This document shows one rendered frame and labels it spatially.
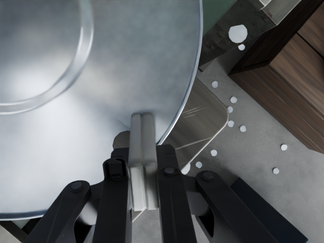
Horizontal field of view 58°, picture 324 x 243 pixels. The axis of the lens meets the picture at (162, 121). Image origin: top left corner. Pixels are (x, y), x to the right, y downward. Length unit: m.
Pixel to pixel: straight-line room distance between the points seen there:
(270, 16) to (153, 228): 0.86
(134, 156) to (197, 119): 0.08
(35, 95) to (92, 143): 0.05
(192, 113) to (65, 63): 0.10
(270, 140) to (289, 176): 0.15
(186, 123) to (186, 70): 0.04
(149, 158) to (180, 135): 0.08
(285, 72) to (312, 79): 0.06
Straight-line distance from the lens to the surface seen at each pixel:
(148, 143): 0.17
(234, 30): 0.38
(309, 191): 1.21
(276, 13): 0.43
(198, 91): 0.23
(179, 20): 0.23
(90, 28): 0.23
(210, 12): 0.38
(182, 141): 0.23
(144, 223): 1.10
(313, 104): 0.75
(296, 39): 0.74
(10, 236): 0.44
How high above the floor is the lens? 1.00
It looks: 84 degrees down
